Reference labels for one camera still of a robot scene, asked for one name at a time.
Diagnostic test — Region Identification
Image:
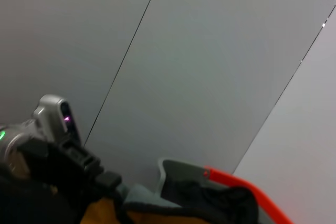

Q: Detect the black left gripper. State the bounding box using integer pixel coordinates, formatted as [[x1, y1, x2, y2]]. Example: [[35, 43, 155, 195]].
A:
[[0, 138, 123, 224]]

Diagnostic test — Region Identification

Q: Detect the yellow grey towel black trim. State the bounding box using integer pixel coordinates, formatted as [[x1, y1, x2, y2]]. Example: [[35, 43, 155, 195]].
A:
[[78, 183, 237, 224]]

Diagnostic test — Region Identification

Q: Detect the black cloth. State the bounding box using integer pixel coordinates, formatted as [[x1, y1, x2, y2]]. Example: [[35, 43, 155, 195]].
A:
[[162, 178, 261, 224]]

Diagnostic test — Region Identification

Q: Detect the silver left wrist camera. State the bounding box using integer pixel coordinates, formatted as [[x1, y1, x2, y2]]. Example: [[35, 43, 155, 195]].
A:
[[32, 93, 83, 148]]

